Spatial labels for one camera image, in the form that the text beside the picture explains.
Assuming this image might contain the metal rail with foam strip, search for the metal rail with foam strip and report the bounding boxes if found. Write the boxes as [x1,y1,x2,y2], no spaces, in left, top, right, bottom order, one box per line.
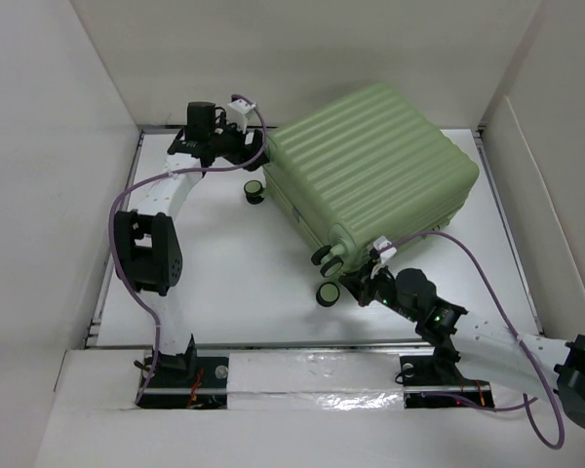
[135,348,494,410]

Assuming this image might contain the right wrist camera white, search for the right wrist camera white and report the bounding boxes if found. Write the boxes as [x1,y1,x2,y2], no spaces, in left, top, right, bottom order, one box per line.
[369,236,398,265]

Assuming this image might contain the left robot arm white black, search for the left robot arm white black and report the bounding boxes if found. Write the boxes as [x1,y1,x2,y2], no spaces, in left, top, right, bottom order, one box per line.
[108,95,267,387]

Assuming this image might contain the green hard-shell suitcase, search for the green hard-shell suitcase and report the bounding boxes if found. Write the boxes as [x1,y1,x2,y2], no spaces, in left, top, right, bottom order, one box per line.
[244,83,480,307]

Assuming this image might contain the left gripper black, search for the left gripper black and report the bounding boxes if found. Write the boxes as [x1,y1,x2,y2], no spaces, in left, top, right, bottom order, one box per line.
[210,114,267,172]

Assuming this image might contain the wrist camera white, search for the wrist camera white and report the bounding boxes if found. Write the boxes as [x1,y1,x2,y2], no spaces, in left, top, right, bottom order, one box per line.
[369,236,398,265]
[226,97,256,134]

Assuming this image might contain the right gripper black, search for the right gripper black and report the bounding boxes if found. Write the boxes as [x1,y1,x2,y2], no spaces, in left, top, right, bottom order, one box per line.
[336,259,419,324]

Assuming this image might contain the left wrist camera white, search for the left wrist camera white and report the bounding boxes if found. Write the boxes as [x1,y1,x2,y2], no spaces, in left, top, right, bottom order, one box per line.
[226,97,256,134]

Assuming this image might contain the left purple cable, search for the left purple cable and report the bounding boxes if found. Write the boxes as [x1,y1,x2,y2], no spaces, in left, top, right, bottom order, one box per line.
[108,95,269,406]

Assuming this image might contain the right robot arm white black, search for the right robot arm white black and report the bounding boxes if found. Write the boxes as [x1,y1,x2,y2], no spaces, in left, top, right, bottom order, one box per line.
[339,264,585,429]

